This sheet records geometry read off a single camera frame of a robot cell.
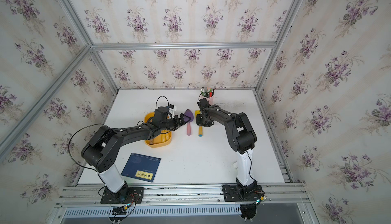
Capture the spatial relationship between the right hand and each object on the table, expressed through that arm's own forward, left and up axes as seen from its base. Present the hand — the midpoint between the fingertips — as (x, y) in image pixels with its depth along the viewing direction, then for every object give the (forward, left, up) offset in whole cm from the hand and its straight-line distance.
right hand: (201, 123), depth 100 cm
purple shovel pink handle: (+8, +9, +1) cm, 12 cm away
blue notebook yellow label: (-28, +34, -1) cm, 44 cm away
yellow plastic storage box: (-13, +23, +3) cm, 27 cm away
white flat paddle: (-27, -19, +2) cm, 33 cm away
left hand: (-6, +7, +11) cm, 14 cm away
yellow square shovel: (-5, 0, +2) cm, 5 cm away
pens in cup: (+19, -4, +11) cm, 22 cm away
